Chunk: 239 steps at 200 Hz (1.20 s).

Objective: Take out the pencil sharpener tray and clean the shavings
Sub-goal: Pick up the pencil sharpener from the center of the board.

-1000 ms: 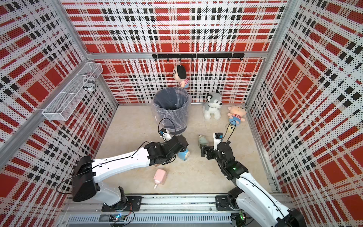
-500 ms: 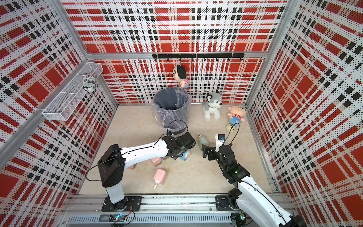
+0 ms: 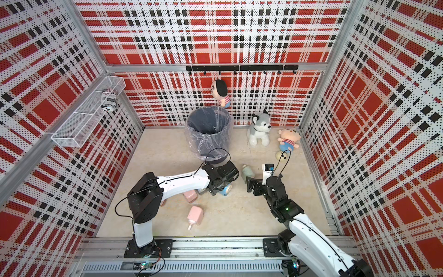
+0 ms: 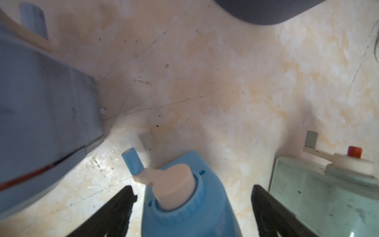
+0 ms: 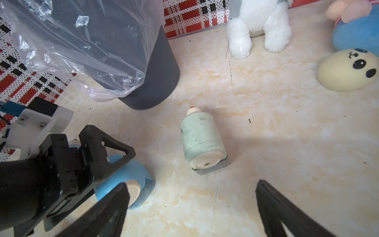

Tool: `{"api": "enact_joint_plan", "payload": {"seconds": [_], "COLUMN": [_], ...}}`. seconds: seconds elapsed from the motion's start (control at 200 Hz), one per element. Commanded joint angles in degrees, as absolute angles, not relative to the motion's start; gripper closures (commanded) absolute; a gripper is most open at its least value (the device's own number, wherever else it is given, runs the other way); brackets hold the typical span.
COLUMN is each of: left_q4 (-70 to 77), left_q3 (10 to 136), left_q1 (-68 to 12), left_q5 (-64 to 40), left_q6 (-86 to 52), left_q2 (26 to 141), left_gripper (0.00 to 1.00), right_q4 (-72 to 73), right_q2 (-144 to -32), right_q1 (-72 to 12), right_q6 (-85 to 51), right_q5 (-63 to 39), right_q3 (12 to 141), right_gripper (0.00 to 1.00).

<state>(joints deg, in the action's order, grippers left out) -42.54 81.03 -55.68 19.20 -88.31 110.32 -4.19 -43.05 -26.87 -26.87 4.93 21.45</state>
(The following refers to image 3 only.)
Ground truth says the hanging boy doll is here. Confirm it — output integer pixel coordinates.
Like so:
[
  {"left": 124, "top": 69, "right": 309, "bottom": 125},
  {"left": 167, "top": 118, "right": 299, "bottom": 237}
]
[{"left": 211, "top": 80, "right": 231, "bottom": 108}]

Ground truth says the clear plastic bin liner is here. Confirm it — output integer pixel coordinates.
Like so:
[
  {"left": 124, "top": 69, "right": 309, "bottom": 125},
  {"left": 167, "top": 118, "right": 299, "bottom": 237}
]
[{"left": 184, "top": 105, "right": 235, "bottom": 162}]

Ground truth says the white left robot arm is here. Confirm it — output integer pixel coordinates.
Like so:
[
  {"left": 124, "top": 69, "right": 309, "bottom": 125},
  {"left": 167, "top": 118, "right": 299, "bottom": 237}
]
[{"left": 126, "top": 162, "right": 239, "bottom": 248}]

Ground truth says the cream round face ball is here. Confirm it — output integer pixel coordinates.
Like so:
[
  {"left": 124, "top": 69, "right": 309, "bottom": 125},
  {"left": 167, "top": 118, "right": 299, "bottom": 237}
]
[{"left": 275, "top": 151, "right": 289, "bottom": 161}]

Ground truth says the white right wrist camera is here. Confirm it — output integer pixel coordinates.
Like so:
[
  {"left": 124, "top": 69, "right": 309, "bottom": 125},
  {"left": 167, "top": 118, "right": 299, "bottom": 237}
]
[{"left": 262, "top": 163, "right": 275, "bottom": 185}]

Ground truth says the pink pencil sharpener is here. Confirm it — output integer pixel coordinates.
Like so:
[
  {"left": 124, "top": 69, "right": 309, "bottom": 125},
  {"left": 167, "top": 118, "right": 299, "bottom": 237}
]
[
  {"left": 188, "top": 206, "right": 204, "bottom": 230},
  {"left": 182, "top": 190, "right": 198, "bottom": 203}
]

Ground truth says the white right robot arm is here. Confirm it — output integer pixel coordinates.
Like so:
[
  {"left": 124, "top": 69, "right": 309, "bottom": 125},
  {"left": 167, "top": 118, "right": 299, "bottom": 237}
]
[{"left": 246, "top": 176, "right": 374, "bottom": 277}]

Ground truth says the white wire mesh shelf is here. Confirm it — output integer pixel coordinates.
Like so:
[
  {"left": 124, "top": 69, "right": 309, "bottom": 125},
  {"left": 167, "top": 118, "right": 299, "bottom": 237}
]
[{"left": 51, "top": 76, "right": 126, "bottom": 148}]

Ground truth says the bright blue pencil sharpener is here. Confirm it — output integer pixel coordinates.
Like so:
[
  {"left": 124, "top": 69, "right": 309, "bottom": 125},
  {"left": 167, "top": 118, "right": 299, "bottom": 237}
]
[{"left": 219, "top": 184, "right": 233, "bottom": 196}]

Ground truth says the pink pig plush blue shirt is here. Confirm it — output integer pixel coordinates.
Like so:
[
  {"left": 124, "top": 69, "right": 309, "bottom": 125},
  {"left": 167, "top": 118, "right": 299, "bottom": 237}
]
[{"left": 278, "top": 129, "right": 301, "bottom": 152}]

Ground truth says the dark grey trash bin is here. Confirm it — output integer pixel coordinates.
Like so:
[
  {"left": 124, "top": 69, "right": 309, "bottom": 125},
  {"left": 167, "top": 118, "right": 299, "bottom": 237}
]
[{"left": 186, "top": 106, "right": 234, "bottom": 165}]

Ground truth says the small striped can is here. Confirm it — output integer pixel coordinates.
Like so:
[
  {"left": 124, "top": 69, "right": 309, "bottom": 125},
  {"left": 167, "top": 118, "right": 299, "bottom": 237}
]
[{"left": 101, "top": 88, "right": 117, "bottom": 112}]

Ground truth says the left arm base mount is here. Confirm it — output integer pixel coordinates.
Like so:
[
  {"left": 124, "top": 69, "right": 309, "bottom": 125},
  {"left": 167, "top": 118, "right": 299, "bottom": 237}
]
[{"left": 123, "top": 238, "right": 174, "bottom": 259}]

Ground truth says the grey white husky plush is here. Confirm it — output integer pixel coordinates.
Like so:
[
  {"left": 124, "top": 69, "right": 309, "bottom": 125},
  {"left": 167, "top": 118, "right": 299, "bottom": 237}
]
[{"left": 247, "top": 109, "right": 272, "bottom": 147}]

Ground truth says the green pencil sharpener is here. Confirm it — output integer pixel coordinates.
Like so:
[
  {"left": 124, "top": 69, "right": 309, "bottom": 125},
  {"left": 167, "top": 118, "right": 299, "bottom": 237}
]
[{"left": 241, "top": 165, "right": 256, "bottom": 184}]

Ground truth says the black hook rail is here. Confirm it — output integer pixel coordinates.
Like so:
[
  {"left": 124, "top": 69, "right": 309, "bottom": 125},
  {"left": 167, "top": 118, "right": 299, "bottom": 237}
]
[{"left": 185, "top": 64, "right": 299, "bottom": 74}]

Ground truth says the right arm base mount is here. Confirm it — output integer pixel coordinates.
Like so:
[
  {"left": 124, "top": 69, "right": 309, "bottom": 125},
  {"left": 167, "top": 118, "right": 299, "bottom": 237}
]
[{"left": 263, "top": 238, "right": 294, "bottom": 257}]

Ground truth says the aluminium front rail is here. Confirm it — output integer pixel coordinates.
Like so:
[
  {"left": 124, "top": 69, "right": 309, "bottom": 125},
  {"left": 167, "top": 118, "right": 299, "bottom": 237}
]
[{"left": 69, "top": 236, "right": 361, "bottom": 277}]

